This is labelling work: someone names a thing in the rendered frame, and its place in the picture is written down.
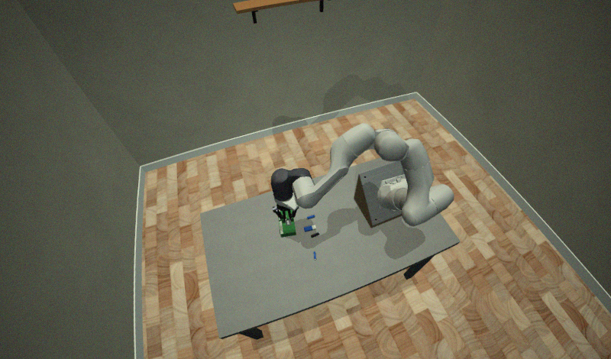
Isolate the green rack of bins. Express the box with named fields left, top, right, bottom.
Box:
left=279, top=211, right=296, bottom=238

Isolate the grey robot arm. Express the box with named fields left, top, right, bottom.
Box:
left=271, top=123, right=454, bottom=227

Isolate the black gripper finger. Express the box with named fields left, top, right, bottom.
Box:
left=273, top=207, right=287, bottom=225
left=287, top=209, right=297, bottom=225

